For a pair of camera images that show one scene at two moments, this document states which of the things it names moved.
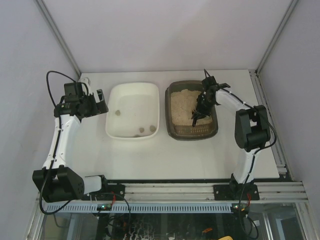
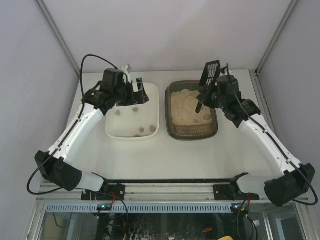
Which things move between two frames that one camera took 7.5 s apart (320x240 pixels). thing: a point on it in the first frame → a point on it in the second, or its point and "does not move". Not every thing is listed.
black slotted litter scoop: (195, 116) → (210, 73)
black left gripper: (94, 105) → (133, 96)
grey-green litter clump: (152, 128) does not move
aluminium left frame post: (57, 35) does not move
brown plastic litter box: (181, 97) does not move
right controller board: (244, 208) does not move
